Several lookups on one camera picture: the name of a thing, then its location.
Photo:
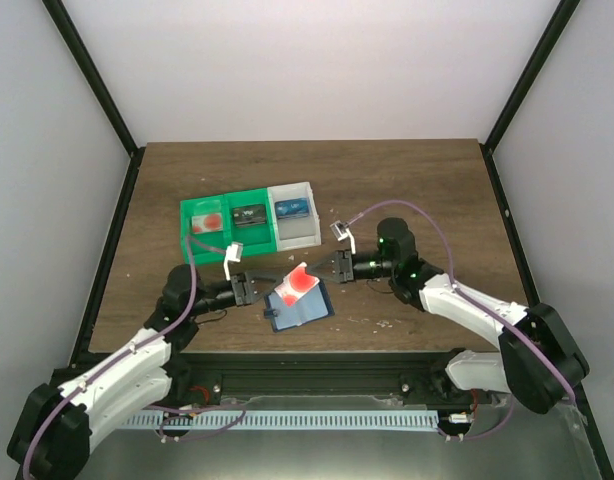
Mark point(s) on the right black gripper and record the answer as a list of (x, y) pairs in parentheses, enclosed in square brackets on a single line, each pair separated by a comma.
[(343, 273)]

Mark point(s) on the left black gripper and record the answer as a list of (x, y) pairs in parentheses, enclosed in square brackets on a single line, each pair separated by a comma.
[(240, 279)]

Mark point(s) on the blue card holder wallet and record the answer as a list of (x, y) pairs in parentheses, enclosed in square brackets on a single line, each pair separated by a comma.
[(314, 305)]

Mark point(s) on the white translucent bin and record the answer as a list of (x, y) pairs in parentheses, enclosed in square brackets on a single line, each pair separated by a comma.
[(299, 233)]

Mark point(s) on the green bin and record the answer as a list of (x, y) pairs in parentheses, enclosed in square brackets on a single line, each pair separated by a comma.
[(257, 240), (205, 248)]

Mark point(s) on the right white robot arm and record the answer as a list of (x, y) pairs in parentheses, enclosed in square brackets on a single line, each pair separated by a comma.
[(534, 357)]

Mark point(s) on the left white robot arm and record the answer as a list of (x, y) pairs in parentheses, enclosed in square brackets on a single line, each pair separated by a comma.
[(60, 426)]

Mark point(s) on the blue card stack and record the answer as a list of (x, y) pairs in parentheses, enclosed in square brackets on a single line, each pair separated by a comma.
[(292, 208)]

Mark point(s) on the black card stack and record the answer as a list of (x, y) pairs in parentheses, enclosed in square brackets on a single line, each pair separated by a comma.
[(249, 215)]

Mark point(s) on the red white card stack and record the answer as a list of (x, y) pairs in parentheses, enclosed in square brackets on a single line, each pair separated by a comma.
[(206, 223)]

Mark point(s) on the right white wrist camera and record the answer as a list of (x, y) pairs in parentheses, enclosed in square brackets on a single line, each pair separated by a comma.
[(342, 231)]

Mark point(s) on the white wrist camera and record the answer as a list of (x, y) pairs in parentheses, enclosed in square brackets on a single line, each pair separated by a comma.
[(233, 254), (342, 231)]

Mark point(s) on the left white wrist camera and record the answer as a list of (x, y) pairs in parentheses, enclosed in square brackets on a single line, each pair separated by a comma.
[(233, 254)]

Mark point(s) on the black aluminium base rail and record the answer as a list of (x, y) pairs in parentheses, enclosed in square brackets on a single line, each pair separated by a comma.
[(213, 377)]

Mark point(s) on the light blue slotted cable duct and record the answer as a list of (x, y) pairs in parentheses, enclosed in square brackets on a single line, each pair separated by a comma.
[(273, 420)]

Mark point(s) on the left black frame post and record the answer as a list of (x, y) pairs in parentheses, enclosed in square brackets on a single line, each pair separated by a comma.
[(76, 46)]

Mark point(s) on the black frame post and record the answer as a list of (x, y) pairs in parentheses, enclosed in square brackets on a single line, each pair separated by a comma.
[(76, 46), (549, 38)]

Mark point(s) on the right black frame post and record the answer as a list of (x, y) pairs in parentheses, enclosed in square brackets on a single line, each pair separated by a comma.
[(549, 38)]

